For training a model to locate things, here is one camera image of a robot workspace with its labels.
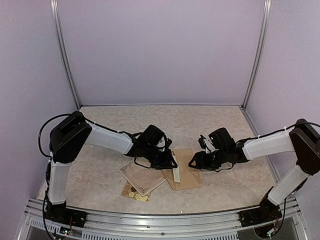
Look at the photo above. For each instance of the front aluminium rail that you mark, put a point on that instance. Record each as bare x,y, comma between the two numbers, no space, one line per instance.
103,225

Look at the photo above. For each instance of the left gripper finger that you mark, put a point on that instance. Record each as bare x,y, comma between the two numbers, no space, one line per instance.
164,166
172,160

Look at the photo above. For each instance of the round sticker sheet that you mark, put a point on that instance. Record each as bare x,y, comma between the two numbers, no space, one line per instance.
130,192

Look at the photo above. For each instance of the right aluminium frame post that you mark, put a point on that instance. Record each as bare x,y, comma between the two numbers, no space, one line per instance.
258,53

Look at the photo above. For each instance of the aluminium frame post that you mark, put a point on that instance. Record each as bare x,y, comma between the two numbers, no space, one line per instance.
54,5
258,53

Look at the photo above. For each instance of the ornate bordered letter paper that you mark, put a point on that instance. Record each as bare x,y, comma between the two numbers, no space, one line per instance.
144,180

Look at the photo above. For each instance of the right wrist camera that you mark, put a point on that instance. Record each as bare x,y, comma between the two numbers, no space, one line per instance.
205,144

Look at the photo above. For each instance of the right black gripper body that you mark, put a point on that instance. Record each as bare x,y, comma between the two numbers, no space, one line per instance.
213,162

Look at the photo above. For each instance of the left aluminium frame post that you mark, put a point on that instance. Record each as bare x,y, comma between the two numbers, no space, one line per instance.
54,5

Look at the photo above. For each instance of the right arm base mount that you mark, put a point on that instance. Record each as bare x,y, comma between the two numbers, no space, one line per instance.
257,215

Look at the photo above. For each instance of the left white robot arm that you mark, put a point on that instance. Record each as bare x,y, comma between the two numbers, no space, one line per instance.
63,138

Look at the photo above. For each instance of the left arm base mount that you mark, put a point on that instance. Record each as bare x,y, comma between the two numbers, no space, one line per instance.
67,216

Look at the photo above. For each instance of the brown kraft envelope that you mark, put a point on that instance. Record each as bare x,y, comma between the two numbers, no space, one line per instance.
189,177

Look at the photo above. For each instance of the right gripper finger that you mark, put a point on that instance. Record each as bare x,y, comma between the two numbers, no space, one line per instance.
194,161
199,169

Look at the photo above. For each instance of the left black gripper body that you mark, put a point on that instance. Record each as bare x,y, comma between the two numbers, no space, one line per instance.
156,158

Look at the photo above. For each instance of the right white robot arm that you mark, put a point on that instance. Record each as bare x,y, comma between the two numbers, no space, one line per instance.
298,143

